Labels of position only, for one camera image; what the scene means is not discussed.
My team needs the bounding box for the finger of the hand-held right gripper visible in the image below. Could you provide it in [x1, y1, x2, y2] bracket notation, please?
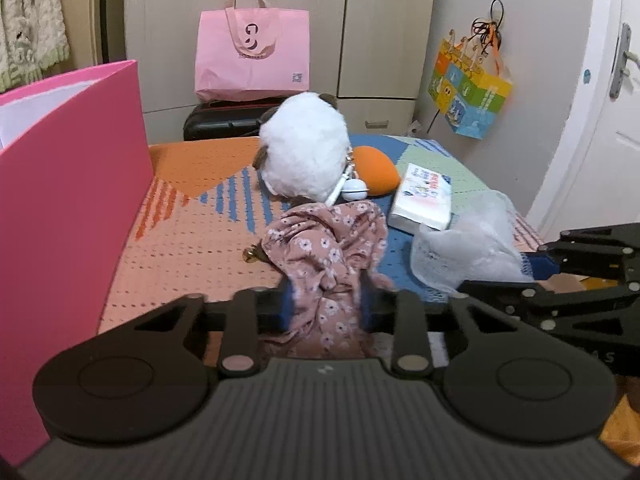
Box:
[457, 280, 640, 332]
[525, 222, 640, 282]

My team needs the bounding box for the pink tote bag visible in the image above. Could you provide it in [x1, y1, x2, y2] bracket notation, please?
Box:
[195, 0, 312, 102]

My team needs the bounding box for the clear plastic bag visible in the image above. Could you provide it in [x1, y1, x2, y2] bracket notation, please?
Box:
[410, 190, 531, 296]

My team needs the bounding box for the pink cardboard box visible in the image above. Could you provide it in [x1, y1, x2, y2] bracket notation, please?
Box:
[0, 60, 156, 466]

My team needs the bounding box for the pink floral cloth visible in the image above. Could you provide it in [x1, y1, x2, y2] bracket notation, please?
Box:
[260, 200, 398, 358]

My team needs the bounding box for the white plush toy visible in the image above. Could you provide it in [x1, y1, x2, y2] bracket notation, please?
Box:
[252, 91, 370, 207]

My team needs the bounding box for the patchwork patterned blanket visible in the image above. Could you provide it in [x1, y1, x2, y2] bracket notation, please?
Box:
[97, 132, 546, 361]

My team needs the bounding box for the tan upright board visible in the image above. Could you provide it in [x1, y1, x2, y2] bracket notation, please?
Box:
[60, 0, 103, 68]

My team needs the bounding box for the black suitcase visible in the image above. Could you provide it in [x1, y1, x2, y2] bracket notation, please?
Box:
[183, 95, 301, 142]

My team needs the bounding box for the orange plush toy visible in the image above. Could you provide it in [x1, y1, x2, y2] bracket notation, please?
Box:
[350, 145, 402, 196]

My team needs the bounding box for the white door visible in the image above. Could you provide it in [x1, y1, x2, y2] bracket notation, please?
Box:
[525, 0, 640, 241]

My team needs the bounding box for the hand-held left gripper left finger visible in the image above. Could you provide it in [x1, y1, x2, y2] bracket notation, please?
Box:
[112, 280, 296, 378]

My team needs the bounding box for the cream knitted sweater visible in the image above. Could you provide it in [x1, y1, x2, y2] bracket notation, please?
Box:
[0, 0, 71, 93]

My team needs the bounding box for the silver door handle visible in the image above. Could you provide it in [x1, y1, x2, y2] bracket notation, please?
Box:
[611, 22, 640, 101]

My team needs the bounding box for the colourful paper gift bag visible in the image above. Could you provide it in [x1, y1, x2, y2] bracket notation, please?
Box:
[427, 27, 513, 141]

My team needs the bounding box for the small tissue pack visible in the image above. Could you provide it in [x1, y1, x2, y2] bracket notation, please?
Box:
[387, 162, 455, 235]

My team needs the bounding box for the grey wooden wardrobe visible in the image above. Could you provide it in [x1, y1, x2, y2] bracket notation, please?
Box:
[122, 0, 441, 143]

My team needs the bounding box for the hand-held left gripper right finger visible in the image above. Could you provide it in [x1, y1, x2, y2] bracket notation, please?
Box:
[360, 275, 541, 381]

